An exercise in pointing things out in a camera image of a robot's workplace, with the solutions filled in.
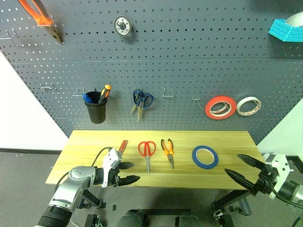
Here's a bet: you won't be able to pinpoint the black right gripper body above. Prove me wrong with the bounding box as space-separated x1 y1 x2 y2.
250 165 279 196

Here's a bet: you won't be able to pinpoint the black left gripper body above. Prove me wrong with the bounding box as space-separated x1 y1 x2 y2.
107 163 122 189

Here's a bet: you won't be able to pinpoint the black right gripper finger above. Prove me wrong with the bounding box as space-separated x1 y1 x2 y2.
237 154 266 170
224 168 258 192

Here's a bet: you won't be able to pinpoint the red handled scissors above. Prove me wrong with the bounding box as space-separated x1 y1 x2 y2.
138 140 157 174

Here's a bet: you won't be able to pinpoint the red handled screwdriver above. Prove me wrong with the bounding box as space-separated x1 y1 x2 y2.
118 140 129 154

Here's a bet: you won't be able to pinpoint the blue tape roll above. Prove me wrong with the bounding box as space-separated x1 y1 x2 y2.
191 145 219 170

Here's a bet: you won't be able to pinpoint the orange black needle-nose pliers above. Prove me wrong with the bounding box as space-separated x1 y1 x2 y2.
160 139 175 170

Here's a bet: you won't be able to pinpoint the black tool cup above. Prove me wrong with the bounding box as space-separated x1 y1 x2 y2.
84 91 107 124

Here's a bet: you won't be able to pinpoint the grey metal pegboard panel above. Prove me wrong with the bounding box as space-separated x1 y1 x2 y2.
0 0 303 145

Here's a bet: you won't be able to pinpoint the dark rounded shape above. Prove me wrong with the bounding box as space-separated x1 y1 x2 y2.
118 209 149 227
175 214 202 227

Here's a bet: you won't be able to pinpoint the black flat bar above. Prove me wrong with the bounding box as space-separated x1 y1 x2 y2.
139 209 191 215

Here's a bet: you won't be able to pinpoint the white tape roll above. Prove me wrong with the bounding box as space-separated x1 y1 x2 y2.
236 96 262 117

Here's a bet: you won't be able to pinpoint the red tape roll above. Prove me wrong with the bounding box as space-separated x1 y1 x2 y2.
204 95 237 121

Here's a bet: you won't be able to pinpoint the orange black screwdriver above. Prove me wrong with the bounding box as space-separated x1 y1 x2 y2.
98 84 112 104

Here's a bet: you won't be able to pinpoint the metal straight peg hook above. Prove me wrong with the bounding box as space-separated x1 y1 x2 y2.
192 96 204 111

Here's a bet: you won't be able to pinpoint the cyan textured bin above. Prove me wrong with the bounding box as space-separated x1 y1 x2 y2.
268 18 303 43

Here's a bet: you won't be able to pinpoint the round metal disc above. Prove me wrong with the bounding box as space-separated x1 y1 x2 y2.
113 15 132 36

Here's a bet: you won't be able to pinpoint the large white roll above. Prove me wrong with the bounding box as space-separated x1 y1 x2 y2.
285 11 303 27

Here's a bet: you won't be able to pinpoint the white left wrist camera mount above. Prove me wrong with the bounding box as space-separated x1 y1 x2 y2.
101 148 123 188

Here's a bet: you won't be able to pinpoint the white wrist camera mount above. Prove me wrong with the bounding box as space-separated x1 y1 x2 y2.
263 153 295 199
101 148 123 188

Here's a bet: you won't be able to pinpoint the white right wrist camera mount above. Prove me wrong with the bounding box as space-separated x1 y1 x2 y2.
263 153 295 199

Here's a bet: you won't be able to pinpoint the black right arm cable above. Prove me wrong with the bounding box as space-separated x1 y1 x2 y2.
272 186 303 227

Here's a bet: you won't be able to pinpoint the blue handled scissors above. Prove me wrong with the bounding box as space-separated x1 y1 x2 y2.
137 93 155 122

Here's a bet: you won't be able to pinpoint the dark navy handled scissors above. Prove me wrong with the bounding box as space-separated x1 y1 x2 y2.
130 88 144 115

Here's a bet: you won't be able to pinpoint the large orange handled pliers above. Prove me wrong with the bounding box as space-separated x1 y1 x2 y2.
18 0 65 45

